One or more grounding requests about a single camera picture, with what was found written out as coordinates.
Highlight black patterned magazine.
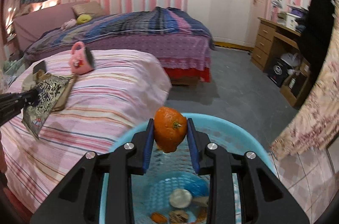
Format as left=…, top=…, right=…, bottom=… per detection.
left=22, top=74, right=71, bottom=140

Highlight orange peel piece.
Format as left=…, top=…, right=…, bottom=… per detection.
left=151, top=212, right=168, bottom=224

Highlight small orange fruit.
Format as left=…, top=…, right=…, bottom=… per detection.
left=153, top=106, right=187, bottom=153

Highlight blue plastic trash basket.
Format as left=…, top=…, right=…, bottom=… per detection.
left=98, top=112, right=278, bottom=224

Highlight beige folded cloth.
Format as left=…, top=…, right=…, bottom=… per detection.
left=21, top=70, right=51, bottom=91

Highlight black wallet case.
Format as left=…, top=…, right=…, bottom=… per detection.
left=33, top=61, right=47, bottom=74

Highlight brown phone case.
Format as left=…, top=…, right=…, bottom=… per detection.
left=51, top=74, right=78, bottom=112

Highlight mauve headboard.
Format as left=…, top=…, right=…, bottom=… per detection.
left=13, top=1, right=86, bottom=51

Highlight pink piggy bank toy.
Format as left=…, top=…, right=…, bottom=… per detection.
left=68, top=41, right=95, bottom=76

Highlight floral curtain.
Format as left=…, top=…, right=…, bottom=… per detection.
left=270, top=0, right=339, bottom=160

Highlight pink plush toy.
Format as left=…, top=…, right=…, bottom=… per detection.
left=60, top=19, right=77, bottom=31

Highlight yellow plush toy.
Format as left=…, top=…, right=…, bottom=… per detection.
left=76, top=14, right=92, bottom=24

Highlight pink striped bed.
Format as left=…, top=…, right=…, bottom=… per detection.
left=1, top=50, right=171, bottom=212

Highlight brown pillow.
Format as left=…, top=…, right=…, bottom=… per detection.
left=72, top=1, right=106, bottom=18

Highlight wooden desk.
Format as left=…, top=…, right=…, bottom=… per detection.
left=251, top=18, right=310, bottom=108

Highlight purple blanket bed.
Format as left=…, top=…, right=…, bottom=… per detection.
left=24, top=7, right=214, bottom=82

